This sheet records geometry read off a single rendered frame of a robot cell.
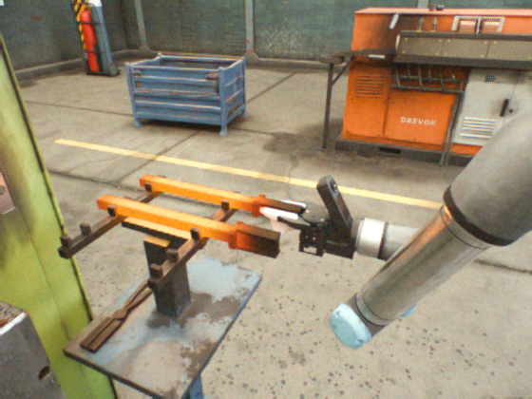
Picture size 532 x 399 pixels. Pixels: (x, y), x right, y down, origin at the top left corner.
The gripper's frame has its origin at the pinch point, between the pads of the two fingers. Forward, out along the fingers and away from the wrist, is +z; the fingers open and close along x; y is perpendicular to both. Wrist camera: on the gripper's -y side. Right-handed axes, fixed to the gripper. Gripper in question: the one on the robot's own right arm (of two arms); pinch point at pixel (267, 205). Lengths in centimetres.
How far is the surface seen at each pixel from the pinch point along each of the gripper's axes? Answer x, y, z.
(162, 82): 274, 47, 240
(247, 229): -12.2, -1.8, -1.1
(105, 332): -25.3, 25.2, 28.1
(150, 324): -18.9, 26.4, 21.2
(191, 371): -25.5, 26.4, 5.8
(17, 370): -42, 18, 30
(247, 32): 686, 34, 333
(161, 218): -13.5, -0.1, 17.9
